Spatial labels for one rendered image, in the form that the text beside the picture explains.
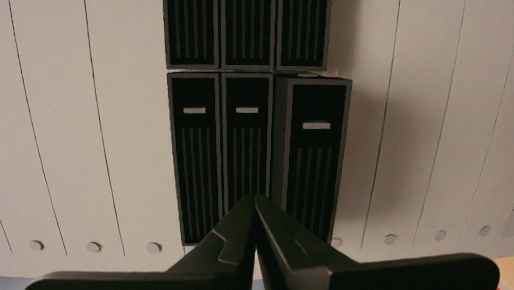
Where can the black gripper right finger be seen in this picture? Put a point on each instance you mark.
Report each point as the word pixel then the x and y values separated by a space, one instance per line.
pixel 288 254

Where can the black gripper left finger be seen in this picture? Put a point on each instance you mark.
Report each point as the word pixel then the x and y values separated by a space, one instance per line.
pixel 229 248

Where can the tan flat board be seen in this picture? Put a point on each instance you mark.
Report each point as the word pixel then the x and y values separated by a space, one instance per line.
pixel 506 266

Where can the white equipment rack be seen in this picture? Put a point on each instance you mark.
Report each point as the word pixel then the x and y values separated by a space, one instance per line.
pixel 86 165

